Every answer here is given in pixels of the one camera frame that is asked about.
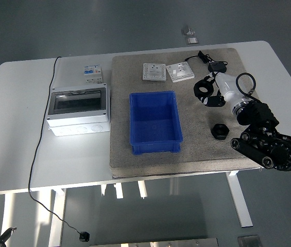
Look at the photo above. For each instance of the blue plastic box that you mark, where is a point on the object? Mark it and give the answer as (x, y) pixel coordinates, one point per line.
(165, 113)

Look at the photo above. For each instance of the flat metal floor socket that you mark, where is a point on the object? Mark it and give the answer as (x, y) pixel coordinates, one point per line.
(191, 40)

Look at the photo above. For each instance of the white table leg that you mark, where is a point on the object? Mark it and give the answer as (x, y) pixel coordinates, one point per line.
(239, 200)
(55, 203)
(7, 211)

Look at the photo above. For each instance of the grey floor plate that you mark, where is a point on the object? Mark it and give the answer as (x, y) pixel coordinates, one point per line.
(249, 241)

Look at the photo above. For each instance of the silver metal plate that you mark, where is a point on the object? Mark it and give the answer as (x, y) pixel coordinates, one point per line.
(153, 243)

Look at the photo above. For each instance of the grey-brown foam mat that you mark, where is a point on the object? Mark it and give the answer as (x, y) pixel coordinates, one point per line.
(212, 154)

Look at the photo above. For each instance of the black hexagonal nut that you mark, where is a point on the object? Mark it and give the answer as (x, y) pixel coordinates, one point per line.
(196, 89)
(220, 131)

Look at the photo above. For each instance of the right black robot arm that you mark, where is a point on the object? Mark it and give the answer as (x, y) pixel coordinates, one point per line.
(256, 113)

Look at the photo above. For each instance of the white circuit breaker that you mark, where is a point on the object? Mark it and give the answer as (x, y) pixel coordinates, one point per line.
(93, 74)

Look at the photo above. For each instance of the black power adapter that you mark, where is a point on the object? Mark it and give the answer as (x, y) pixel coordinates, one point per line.
(217, 67)

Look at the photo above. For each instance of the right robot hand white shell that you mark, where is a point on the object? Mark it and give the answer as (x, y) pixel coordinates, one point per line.
(227, 86)

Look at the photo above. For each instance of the white table frame bracket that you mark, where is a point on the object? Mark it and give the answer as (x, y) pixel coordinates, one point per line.
(119, 191)
(142, 190)

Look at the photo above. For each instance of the open metal floor socket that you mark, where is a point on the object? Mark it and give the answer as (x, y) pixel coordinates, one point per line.
(187, 31)

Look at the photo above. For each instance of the white wall switch socket panel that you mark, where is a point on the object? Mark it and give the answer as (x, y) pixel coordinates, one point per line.
(180, 72)

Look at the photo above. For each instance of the grey electrical distribution box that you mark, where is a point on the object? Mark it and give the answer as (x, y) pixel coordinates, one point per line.
(78, 115)

